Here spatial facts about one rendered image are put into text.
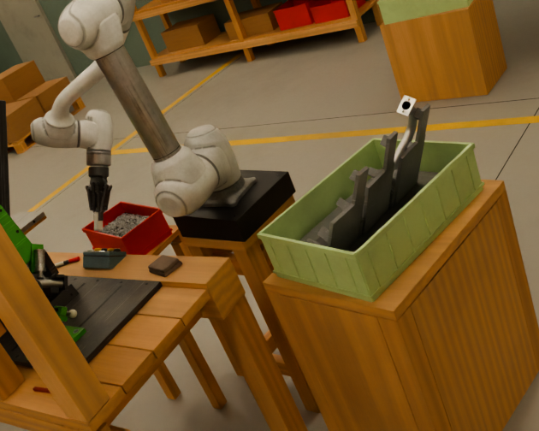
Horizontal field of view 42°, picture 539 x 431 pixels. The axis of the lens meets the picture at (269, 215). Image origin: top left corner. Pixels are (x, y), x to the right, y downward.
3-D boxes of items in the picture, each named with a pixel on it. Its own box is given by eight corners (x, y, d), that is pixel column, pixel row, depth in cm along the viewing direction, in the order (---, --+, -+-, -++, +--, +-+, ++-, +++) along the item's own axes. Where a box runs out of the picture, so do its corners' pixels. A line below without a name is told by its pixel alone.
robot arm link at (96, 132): (110, 153, 269) (75, 151, 264) (110, 112, 269) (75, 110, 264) (115, 150, 259) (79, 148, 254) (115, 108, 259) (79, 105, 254)
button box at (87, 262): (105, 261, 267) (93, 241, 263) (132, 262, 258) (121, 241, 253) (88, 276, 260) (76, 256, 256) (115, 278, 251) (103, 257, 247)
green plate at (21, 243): (29, 257, 247) (-10, 209, 241) (40, 252, 241) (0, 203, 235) (5, 278, 239) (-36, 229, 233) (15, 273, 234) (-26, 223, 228)
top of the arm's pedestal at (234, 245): (234, 199, 285) (231, 191, 284) (295, 201, 264) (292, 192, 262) (185, 245, 266) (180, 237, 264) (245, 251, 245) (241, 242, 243)
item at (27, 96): (43, 115, 936) (14, 64, 903) (85, 106, 893) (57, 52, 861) (-21, 161, 849) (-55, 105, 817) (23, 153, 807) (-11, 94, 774)
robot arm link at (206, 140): (249, 168, 259) (228, 114, 248) (228, 194, 245) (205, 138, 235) (212, 171, 266) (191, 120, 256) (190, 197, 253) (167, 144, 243)
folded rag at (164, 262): (149, 273, 237) (145, 266, 236) (166, 259, 241) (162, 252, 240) (165, 278, 230) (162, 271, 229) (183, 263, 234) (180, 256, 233)
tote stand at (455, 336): (427, 330, 300) (375, 172, 265) (547, 358, 263) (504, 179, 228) (336, 448, 263) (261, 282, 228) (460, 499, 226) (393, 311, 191)
